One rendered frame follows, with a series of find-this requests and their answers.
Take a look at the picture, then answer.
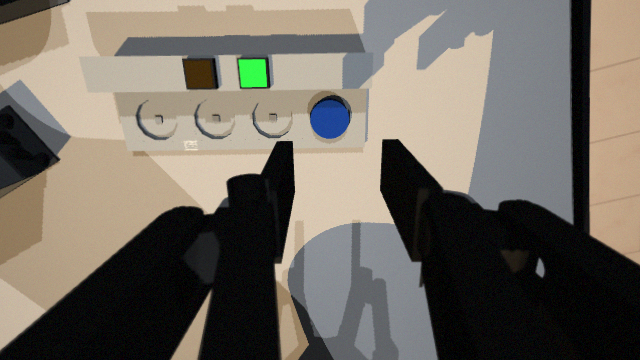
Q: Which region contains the black table edge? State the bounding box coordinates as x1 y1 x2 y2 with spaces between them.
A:
572 0 591 235

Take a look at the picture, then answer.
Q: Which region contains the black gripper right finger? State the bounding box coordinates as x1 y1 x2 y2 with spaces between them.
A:
380 139 640 360

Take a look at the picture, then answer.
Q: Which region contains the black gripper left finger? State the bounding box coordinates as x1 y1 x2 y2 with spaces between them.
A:
0 141 295 360

